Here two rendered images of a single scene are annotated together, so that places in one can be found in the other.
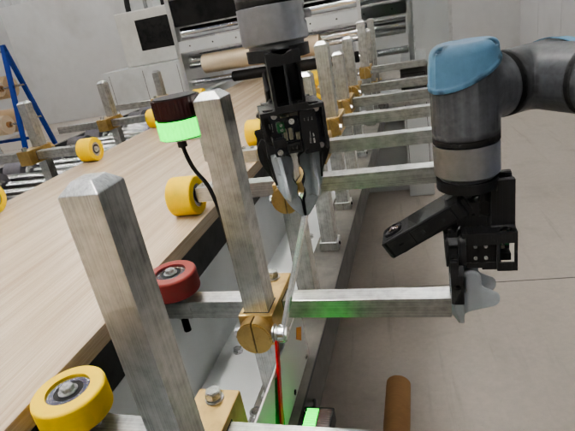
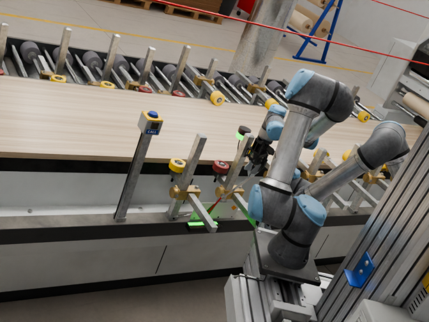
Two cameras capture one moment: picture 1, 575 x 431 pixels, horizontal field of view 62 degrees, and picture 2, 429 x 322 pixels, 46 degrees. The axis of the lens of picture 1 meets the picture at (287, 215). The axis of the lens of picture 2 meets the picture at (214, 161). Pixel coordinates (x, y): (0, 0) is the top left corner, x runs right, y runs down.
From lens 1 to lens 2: 181 cm
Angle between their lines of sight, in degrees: 30
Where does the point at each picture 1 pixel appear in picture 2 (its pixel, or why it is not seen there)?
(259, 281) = (229, 181)
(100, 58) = (416, 18)
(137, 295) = (195, 154)
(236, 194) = (238, 158)
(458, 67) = not seen: hidden behind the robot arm
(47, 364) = (180, 156)
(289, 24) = (265, 136)
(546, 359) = not seen: outside the picture
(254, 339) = (218, 191)
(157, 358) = (189, 166)
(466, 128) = not seen: hidden behind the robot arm
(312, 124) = (255, 158)
